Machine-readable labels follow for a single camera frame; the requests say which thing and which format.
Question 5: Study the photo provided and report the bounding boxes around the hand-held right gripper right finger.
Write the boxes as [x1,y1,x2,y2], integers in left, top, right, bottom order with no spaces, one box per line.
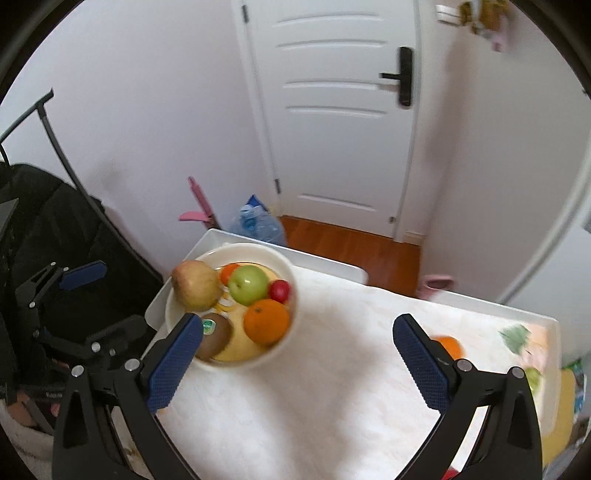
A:
[392,314,542,480]

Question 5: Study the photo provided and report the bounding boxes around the white door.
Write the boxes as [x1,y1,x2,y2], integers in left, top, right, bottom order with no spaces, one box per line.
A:
[233,0,423,241]

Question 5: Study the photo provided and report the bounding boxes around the white floral tablecloth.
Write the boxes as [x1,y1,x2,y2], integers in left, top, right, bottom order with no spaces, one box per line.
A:
[152,265,557,480]

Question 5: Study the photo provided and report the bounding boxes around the pink slipper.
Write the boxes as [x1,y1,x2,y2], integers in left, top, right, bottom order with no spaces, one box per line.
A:
[419,274,454,300]

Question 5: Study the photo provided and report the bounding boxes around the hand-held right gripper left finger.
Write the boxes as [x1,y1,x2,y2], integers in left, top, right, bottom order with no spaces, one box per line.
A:
[53,313,204,480]

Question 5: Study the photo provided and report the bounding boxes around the clear blue water bottle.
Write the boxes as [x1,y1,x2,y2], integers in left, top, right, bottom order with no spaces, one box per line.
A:
[229,204,287,247]

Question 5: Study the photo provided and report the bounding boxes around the orange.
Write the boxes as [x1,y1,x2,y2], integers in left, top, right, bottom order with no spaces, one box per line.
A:
[429,335,463,361]
[243,299,291,347]

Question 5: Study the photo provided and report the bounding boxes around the black metal rack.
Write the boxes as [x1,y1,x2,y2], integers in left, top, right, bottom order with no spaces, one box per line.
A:
[0,89,163,280]

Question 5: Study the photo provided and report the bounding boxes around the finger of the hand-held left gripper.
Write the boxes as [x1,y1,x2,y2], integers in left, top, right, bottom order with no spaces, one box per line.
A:
[15,261,108,311]
[34,315,149,370]

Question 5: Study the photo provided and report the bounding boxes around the cream cartoon print bowl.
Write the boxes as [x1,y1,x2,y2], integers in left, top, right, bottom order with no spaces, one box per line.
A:
[165,243,296,368]

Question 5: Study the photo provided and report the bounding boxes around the yellow stool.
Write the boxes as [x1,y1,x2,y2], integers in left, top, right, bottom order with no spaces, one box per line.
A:
[541,369,579,468]

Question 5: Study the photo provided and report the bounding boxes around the black door lock handle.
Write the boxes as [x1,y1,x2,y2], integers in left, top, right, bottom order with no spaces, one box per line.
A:
[379,46,414,110]

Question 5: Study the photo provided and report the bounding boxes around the brown kiwi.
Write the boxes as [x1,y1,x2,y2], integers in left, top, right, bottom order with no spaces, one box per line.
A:
[194,313,234,361]

